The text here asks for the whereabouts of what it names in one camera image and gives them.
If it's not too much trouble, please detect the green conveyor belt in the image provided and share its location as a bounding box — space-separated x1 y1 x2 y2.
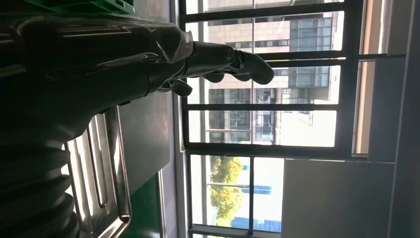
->
120 175 164 238

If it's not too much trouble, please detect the green plastic crate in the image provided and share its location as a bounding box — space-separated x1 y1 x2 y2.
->
22 0 136 16

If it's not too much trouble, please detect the electronic scale with steel pan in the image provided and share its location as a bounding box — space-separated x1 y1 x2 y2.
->
60 106 133 238

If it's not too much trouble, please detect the green leafy tree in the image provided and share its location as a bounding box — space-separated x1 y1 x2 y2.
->
209 155 245 227

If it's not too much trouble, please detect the beige office building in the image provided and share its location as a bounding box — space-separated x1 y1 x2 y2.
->
188 11 344 145

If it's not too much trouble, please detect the aluminium conveyor side rail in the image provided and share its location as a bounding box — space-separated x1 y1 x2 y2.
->
157 170 168 238

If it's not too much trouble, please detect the black window frame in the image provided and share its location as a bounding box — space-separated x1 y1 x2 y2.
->
178 0 408 238

